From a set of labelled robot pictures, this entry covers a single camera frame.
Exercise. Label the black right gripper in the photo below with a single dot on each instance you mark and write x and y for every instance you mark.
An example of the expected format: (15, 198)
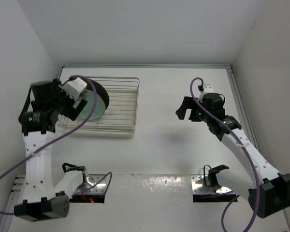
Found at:
(187, 103)

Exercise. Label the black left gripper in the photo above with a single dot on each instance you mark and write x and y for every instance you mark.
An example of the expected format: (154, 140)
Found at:
(57, 90)

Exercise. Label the large green floral plate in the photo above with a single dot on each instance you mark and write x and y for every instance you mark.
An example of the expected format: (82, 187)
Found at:
(99, 108)

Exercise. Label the brown round plate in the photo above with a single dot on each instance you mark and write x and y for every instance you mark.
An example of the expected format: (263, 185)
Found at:
(102, 97)

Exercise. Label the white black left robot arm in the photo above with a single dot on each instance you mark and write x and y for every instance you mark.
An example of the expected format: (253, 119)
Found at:
(46, 100)

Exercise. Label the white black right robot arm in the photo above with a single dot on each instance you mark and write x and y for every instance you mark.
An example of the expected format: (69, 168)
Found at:
(267, 190)

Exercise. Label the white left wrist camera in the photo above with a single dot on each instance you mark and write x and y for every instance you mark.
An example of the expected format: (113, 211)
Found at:
(74, 87)

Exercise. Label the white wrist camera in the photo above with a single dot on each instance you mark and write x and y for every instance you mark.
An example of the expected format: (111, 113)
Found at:
(74, 87)
(206, 89)

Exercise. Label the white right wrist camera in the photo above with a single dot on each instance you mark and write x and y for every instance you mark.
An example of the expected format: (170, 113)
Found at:
(206, 89)

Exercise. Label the wire dish rack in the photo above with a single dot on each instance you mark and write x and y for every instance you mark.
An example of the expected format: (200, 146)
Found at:
(119, 118)

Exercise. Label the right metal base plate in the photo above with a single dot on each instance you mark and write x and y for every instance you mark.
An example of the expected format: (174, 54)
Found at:
(200, 185)

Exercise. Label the metal base plate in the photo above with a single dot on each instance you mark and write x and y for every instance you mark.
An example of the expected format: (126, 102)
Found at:
(94, 184)
(200, 185)

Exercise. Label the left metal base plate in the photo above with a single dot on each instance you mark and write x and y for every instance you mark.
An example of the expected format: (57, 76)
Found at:
(94, 184)

